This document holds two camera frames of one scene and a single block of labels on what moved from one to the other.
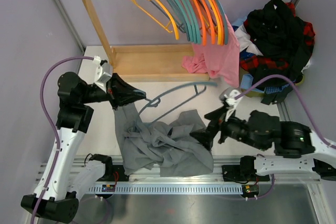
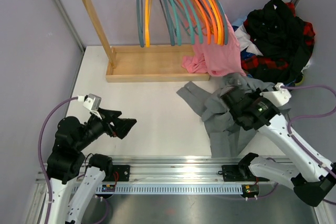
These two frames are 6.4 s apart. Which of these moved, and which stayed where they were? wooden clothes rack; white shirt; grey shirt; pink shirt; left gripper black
Moved: grey shirt; left gripper black
Stayed: pink shirt; wooden clothes rack; white shirt
